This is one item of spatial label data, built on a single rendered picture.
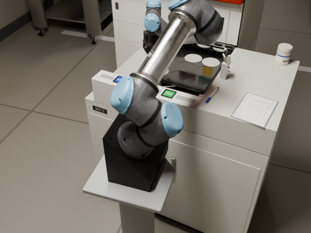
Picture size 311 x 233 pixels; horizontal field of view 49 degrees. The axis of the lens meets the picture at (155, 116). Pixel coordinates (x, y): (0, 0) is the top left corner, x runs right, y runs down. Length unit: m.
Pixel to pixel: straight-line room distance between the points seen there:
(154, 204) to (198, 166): 0.48
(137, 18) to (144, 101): 1.15
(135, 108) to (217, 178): 0.77
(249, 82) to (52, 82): 2.29
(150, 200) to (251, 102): 0.63
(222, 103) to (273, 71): 0.40
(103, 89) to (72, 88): 1.71
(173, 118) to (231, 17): 0.94
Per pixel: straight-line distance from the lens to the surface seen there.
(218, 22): 1.33
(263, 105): 1.59
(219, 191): 1.81
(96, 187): 1.39
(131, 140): 1.23
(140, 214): 1.54
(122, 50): 2.37
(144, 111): 1.12
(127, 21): 2.25
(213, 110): 1.51
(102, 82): 1.70
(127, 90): 1.09
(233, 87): 1.67
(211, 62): 1.98
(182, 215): 2.09
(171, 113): 1.16
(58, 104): 3.25
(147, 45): 1.81
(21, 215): 2.45
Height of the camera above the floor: 1.88
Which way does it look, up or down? 39 degrees down
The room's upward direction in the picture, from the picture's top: straight up
